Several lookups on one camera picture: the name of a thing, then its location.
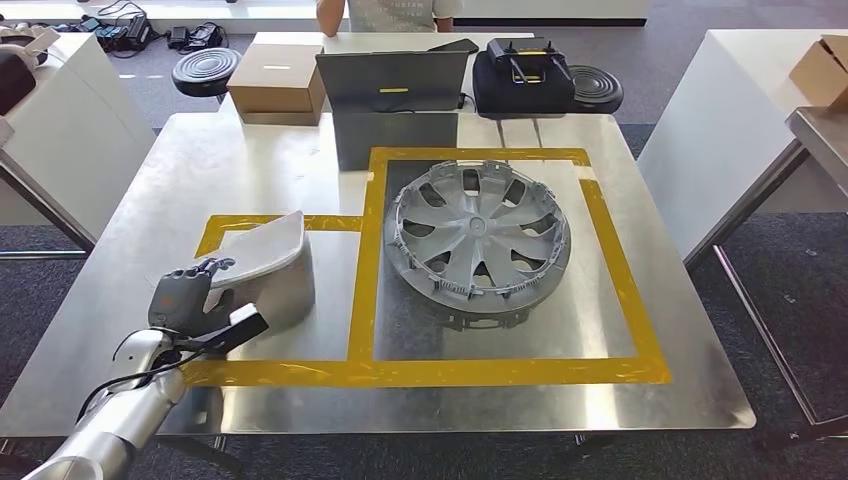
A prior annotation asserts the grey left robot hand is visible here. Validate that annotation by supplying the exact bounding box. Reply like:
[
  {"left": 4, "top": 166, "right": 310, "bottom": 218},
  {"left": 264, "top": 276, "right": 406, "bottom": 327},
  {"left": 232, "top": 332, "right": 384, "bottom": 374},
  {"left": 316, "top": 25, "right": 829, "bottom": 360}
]
[{"left": 146, "top": 256, "right": 237, "bottom": 339}]

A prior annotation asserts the white curved plastic body part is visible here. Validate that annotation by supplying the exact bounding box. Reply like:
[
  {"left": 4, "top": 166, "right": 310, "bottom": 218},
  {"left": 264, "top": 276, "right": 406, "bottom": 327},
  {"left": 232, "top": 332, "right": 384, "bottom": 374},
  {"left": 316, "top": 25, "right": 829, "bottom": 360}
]
[{"left": 200, "top": 210, "right": 317, "bottom": 334}]

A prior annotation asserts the stainless steel workbench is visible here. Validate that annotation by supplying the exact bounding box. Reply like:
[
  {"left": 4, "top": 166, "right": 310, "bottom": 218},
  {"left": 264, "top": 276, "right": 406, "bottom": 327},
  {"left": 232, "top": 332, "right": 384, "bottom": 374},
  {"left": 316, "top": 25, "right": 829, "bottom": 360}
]
[{"left": 0, "top": 111, "right": 758, "bottom": 465}]

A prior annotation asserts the stainless steel table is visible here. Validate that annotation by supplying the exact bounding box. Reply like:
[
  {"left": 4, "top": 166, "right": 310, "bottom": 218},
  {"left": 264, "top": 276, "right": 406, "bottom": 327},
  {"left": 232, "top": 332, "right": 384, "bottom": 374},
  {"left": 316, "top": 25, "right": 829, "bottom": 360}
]
[
  {"left": 0, "top": 148, "right": 99, "bottom": 261},
  {"left": 712, "top": 105, "right": 848, "bottom": 452}
]

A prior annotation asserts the white table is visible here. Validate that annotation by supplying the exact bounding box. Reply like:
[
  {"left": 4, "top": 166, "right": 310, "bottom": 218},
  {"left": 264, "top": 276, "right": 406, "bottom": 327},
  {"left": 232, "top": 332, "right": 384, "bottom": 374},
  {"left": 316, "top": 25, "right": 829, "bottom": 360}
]
[
  {"left": 0, "top": 29, "right": 158, "bottom": 230},
  {"left": 217, "top": 31, "right": 537, "bottom": 115},
  {"left": 637, "top": 28, "right": 848, "bottom": 268}
]

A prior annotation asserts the black round stool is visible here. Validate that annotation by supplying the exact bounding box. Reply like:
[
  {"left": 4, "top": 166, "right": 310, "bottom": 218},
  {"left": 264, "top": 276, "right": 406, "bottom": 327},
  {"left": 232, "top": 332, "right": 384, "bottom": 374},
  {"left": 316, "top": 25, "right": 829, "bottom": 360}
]
[
  {"left": 568, "top": 64, "right": 625, "bottom": 116},
  {"left": 172, "top": 47, "right": 242, "bottom": 105}
]

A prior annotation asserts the closed brown cardboard box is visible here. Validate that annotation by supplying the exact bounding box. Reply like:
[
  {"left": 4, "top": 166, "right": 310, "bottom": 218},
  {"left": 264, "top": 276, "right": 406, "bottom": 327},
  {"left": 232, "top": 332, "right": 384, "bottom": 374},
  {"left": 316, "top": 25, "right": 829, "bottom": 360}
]
[{"left": 226, "top": 43, "right": 328, "bottom": 127}]

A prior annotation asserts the black power adapter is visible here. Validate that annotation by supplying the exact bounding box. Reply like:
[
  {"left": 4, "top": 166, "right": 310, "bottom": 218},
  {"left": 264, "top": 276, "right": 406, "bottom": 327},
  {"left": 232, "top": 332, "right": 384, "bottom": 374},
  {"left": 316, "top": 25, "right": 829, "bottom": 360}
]
[{"left": 165, "top": 21, "right": 228, "bottom": 56}]

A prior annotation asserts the black white headset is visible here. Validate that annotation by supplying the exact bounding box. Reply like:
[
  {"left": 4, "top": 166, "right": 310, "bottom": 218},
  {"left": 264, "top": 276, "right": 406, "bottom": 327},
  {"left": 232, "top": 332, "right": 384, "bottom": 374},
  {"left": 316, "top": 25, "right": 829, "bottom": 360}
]
[{"left": 0, "top": 23, "right": 62, "bottom": 121}]

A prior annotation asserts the black battery charger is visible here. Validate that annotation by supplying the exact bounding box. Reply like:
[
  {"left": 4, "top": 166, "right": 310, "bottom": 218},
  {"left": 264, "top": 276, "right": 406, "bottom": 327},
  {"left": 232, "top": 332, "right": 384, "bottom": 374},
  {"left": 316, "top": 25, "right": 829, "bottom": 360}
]
[{"left": 78, "top": 13, "right": 155, "bottom": 53}]

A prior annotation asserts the silver wheel cover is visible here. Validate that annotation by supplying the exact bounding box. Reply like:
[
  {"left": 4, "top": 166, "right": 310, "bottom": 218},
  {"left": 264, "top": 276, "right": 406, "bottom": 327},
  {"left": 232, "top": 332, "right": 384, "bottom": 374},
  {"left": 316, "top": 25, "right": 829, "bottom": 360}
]
[{"left": 382, "top": 160, "right": 573, "bottom": 331}]

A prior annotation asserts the long white counter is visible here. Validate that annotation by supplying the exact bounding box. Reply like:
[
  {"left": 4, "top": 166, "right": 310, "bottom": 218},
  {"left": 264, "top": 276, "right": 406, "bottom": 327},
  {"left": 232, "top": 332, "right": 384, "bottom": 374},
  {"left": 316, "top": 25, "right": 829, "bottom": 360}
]
[{"left": 0, "top": 0, "right": 654, "bottom": 34}]

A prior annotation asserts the grey laptop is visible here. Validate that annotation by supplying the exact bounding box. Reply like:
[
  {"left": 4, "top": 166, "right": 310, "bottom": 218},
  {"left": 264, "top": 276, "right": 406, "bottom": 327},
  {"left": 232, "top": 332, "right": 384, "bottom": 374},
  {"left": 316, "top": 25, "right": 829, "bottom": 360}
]
[{"left": 315, "top": 50, "right": 470, "bottom": 115}]

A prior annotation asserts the person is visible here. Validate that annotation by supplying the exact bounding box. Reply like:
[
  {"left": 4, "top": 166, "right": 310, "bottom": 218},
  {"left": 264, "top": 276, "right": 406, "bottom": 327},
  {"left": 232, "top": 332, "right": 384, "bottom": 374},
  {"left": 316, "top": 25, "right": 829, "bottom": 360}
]
[{"left": 315, "top": 0, "right": 464, "bottom": 38}]

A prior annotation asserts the black flat device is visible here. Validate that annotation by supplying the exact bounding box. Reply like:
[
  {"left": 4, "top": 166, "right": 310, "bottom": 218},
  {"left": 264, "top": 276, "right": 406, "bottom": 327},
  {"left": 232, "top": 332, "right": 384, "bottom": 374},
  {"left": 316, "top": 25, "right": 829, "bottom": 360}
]
[{"left": 427, "top": 38, "right": 480, "bottom": 56}]

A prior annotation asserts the black carry bag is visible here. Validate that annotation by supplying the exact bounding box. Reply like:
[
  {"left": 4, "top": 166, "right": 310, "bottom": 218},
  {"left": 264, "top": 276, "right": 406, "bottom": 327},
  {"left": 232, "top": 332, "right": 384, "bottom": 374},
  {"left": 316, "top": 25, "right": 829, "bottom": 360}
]
[{"left": 471, "top": 49, "right": 578, "bottom": 122}]

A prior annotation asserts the black yellow remote controller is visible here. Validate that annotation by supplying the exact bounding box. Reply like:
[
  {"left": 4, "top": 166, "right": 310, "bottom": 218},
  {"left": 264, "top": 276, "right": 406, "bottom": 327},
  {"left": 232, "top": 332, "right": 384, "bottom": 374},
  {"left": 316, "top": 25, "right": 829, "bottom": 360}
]
[{"left": 486, "top": 37, "right": 572, "bottom": 86}]

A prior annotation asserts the open brown cardboard box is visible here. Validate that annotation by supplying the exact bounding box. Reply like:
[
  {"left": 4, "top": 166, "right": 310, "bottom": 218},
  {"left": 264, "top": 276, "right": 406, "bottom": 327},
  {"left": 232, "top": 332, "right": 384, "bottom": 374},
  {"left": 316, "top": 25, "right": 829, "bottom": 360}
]
[{"left": 788, "top": 34, "right": 848, "bottom": 113}]

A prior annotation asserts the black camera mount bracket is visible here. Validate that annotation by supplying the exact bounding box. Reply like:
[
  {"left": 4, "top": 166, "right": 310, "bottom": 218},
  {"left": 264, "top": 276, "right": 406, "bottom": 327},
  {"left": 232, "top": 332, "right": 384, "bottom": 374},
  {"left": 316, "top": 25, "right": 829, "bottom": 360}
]
[{"left": 173, "top": 316, "right": 233, "bottom": 356}]

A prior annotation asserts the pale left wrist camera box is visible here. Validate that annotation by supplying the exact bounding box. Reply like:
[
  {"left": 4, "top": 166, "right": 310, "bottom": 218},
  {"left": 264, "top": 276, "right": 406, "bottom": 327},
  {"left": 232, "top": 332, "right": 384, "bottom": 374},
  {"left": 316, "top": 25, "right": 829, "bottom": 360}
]
[{"left": 221, "top": 303, "right": 270, "bottom": 347}]

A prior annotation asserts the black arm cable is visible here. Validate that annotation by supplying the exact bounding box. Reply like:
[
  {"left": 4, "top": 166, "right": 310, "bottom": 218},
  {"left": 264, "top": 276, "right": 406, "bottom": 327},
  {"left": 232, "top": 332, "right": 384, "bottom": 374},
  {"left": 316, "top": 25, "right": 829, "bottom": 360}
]
[{"left": 74, "top": 327, "right": 208, "bottom": 425}]

